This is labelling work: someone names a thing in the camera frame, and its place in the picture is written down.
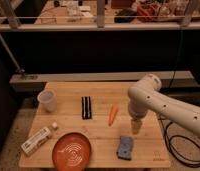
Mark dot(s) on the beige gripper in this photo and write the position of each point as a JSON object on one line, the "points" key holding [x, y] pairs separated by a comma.
{"points": [[136, 125]]}

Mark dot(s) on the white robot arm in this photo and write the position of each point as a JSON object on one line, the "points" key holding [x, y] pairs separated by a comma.
{"points": [[145, 95]]}

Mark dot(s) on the orange carrot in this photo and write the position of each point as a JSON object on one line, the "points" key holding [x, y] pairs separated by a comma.
{"points": [[112, 114]]}

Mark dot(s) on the blue sponge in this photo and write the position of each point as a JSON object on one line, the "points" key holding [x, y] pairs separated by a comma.
{"points": [[125, 148]]}

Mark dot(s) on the wooden board tabletop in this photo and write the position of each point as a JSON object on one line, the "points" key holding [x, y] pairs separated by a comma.
{"points": [[149, 150]]}

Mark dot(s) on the black striped rectangular block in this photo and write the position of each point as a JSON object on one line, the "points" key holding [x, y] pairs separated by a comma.
{"points": [[86, 107]]}

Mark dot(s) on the orange ridged plate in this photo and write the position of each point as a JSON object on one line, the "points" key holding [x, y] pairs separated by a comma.
{"points": [[71, 152]]}

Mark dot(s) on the small white ball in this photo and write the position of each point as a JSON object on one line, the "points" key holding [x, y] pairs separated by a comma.
{"points": [[54, 125]]}

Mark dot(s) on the translucent plastic cup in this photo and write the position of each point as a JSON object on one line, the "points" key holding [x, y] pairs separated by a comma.
{"points": [[47, 99]]}

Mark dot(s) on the white carton box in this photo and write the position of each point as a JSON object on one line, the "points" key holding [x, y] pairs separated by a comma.
{"points": [[36, 140]]}

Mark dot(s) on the metal diagonal rod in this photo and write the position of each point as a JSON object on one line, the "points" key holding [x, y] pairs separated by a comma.
{"points": [[19, 69]]}

